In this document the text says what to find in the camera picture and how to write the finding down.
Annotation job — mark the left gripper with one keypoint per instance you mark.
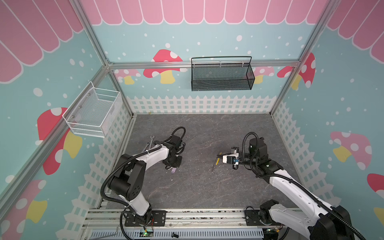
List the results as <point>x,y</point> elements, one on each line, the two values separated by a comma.
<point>176,164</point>

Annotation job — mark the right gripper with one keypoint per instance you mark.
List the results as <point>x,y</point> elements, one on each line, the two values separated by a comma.
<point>226,154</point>

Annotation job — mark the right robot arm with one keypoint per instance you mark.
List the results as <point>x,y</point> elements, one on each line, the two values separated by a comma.
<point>318,220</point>

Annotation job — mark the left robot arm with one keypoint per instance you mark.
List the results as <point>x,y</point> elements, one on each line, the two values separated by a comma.
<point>124,184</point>

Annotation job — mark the silver combination wrench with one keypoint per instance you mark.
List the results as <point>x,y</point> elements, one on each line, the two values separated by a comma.
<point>149,144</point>

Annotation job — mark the white vented cable duct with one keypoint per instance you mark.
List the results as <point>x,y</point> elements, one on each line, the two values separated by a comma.
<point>196,234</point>

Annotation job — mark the black mesh wall basket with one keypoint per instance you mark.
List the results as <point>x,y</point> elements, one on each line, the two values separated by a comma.
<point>222,73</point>

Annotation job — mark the white wire wall basket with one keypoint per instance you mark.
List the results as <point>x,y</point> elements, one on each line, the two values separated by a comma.
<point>93,111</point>

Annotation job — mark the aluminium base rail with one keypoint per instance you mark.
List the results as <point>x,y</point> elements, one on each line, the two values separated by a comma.
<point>175,218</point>

